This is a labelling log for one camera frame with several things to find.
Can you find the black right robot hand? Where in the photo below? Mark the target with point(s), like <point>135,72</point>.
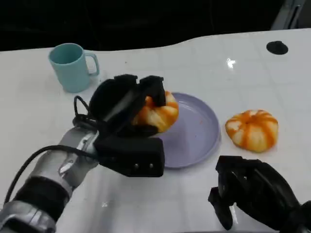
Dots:
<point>262,191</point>

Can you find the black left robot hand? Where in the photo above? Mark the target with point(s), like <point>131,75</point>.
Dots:
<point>114,104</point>

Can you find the orange and white bread roll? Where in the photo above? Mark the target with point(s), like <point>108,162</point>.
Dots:
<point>165,116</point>
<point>252,131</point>

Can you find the pale green mug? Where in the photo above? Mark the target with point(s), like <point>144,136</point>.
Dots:
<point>70,70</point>

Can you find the lilac plate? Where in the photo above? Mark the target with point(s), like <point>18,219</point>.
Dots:
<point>194,131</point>

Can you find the black round table grommet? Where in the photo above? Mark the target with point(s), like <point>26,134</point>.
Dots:
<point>277,47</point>

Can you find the grey furniture panel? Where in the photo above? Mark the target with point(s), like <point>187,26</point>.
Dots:
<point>288,14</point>

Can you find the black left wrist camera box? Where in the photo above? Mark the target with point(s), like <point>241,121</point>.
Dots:
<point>131,155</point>

